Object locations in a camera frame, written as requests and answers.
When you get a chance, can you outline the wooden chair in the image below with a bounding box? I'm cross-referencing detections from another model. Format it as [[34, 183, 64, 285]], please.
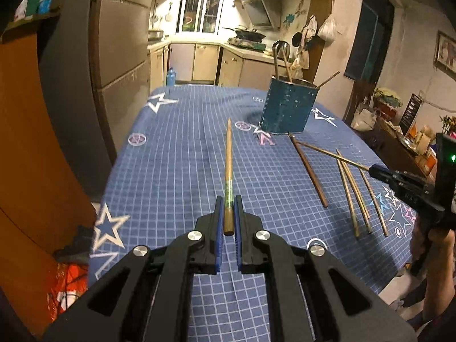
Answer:
[[342, 80, 376, 126]]

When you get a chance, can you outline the range hood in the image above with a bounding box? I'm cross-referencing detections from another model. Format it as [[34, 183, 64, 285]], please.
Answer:
[[233, 0, 282, 31]]

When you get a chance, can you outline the kitchen window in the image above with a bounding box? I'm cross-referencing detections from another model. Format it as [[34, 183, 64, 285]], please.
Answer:
[[176, 0, 224, 35]]

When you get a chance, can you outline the dark wooden chopstick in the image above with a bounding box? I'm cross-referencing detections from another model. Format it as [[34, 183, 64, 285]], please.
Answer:
[[288, 134, 329, 208]]

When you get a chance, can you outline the black menu sign board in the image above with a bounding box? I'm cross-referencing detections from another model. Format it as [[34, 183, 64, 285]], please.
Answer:
[[399, 93, 423, 136]]

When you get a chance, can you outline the cluttered wooden side table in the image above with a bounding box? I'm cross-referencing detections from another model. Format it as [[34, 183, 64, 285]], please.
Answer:
[[355, 118, 434, 183]]

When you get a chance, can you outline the electric kettle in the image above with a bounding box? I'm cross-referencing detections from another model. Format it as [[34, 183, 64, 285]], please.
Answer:
[[272, 40, 291, 61]]

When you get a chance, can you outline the far right wooden chopstick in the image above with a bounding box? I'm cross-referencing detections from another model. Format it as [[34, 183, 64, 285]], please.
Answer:
[[359, 168, 389, 237]]

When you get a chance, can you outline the teal perforated utensil holder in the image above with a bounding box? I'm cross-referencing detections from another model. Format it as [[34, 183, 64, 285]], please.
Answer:
[[260, 76, 319, 134]]

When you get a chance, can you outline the person's right hand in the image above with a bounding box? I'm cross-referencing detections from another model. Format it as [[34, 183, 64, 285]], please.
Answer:
[[428, 229, 455, 253]]

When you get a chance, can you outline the hanging white plastic bag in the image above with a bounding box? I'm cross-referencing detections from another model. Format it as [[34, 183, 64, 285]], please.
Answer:
[[317, 14, 337, 43]]

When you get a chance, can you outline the silver refrigerator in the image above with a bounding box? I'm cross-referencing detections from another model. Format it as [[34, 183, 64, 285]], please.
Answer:
[[39, 0, 152, 200]]

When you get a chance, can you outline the blue star-patterned tablecloth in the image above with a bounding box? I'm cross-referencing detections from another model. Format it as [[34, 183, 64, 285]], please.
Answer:
[[86, 84, 418, 342]]

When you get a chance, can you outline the wooden chopstick right pair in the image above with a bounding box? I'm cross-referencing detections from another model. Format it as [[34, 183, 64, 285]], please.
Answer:
[[340, 160, 372, 234]]

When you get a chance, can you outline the light wooden chopstick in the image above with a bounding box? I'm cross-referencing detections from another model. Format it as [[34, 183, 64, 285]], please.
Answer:
[[337, 160, 360, 239]]

